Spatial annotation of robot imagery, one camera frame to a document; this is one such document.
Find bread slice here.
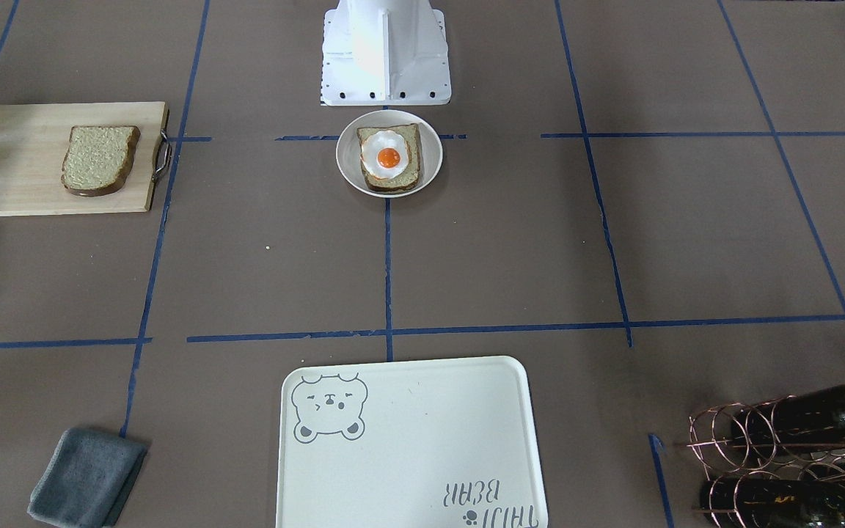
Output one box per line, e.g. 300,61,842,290
356,123,423,193
61,125,141,197

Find white bear tray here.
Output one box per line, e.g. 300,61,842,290
275,356,549,527

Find bread slice under egg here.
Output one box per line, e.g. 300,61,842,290
356,123,423,193

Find fried egg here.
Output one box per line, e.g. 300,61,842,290
361,130,410,181

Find grey round plate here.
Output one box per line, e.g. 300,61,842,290
335,109,444,199

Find dark wine bottle lower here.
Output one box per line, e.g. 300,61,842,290
698,477,845,527

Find dark wine bottle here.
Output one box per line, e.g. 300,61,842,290
698,477,845,527
731,384,845,453

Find folded grey cloth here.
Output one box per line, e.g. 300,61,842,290
27,428,148,527

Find wooden cutting board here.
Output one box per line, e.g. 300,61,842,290
0,101,169,217

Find dark wine bottle upper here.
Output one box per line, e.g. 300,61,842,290
731,384,845,453

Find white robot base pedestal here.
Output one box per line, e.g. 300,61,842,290
320,1,453,106

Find copper wire bottle rack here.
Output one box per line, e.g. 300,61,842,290
688,395,845,527

